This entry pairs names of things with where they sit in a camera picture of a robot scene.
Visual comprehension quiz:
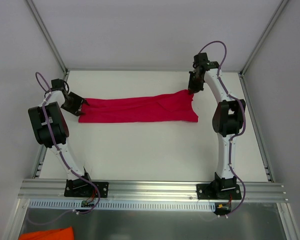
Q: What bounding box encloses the red t-shirt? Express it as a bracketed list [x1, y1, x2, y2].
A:
[78, 89, 199, 124]

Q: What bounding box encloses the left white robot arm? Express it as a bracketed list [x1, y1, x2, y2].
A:
[28, 79, 93, 197]

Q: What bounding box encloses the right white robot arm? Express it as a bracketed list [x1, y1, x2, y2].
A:
[188, 52, 246, 199]

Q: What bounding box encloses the orange folded t-shirt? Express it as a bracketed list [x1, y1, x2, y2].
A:
[18, 227, 75, 240]

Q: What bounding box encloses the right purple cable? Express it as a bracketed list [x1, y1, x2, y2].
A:
[193, 40, 248, 220]

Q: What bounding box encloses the purple cable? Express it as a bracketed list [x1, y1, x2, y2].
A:
[193, 40, 248, 220]
[26, 71, 101, 225]

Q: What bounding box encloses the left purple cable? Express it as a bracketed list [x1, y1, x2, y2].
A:
[26, 71, 101, 225]

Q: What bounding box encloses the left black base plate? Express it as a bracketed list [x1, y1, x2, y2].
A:
[64, 178, 110, 199]

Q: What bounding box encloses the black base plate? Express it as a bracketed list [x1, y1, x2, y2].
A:
[195, 183, 242, 201]
[64, 178, 110, 199]

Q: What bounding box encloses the left aluminium frame post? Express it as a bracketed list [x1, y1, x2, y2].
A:
[24, 0, 68, 75]

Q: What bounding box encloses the aluminium frame post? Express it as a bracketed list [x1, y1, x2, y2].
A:
[239, 0, 290, 76]
[24, 0, 68, 75]

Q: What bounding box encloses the aluminium mounting rail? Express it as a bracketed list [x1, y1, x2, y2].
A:
[17, 178, 289, 203]

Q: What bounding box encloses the slotted grey cable duct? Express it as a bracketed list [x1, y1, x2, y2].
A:
[28, 199, 216, 212]

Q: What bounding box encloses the right aluminium frame post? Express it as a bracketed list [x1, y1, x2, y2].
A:
[239, 0, 290, 76]

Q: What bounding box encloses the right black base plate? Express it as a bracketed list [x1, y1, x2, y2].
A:
[195, 183, 242, 201]

